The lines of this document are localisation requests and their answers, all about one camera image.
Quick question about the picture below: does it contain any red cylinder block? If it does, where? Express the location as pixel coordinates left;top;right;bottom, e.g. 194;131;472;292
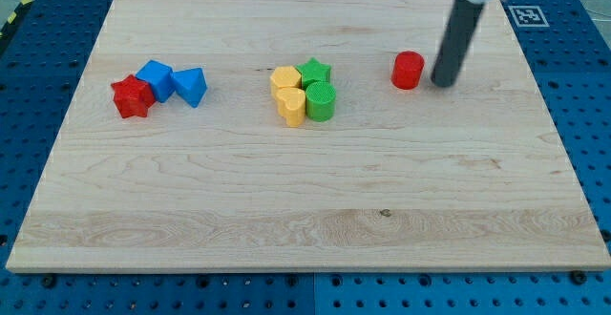
390;51;425;90

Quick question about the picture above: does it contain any wooden board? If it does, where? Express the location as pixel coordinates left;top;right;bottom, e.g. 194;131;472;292
7;0;610;274

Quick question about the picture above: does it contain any yellow heart block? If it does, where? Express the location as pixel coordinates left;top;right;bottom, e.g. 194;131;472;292
276;88;306;127

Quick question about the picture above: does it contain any green cylinder block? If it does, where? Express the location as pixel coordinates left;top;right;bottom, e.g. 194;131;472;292
305;81;336;122

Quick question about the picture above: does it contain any yellow hexagon block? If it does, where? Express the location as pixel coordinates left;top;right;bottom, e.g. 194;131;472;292
269;66;302;99

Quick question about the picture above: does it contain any green star block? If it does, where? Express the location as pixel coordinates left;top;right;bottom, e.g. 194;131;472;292
295;57;331;90

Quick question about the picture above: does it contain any blue triangular block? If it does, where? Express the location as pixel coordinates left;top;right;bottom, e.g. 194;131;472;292
171;68;207;108

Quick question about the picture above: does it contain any blue cube block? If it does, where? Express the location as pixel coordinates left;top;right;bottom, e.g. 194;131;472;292
136;60;175;103

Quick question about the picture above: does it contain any red star block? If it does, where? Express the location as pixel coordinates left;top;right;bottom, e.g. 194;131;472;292
111;74;156;118

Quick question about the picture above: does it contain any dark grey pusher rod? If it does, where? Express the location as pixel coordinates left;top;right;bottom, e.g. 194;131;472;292
431;0;484;88

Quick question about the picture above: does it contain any white fiducial marker tag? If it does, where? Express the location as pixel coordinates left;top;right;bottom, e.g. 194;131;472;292
509;5;549;28

